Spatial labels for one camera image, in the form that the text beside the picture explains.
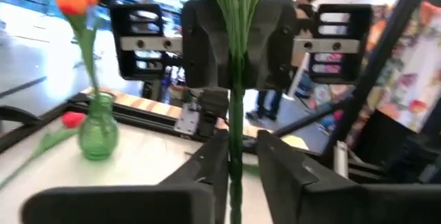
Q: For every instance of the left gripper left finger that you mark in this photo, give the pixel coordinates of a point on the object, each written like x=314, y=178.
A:
x=138, y=205

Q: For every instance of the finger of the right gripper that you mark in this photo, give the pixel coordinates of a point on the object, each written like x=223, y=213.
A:
x=203, y=45
x=275, y=45

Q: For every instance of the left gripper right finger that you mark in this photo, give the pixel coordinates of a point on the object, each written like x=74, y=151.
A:
x=344, y=205

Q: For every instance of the green glass vase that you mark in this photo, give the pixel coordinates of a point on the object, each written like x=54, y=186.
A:
x=98, y=134

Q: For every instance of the red artificial flower bunch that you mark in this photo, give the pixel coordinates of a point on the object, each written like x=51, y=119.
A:
x=236, y=120

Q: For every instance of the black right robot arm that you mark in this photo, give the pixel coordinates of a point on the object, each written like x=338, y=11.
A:
x=213, y=110

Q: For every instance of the white plastic tube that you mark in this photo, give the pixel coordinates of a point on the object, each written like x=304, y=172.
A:
x=341, y=158

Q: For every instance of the person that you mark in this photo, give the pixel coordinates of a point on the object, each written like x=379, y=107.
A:
x=265, y=103

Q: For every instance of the red artificial tulip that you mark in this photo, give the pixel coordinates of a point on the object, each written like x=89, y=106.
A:
x=73, y=119

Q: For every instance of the floral patterned curtain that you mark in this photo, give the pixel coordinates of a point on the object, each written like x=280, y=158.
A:
x=413, y=79

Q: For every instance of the silver metal bracket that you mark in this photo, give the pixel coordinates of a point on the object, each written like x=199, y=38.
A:
x=187, y=119

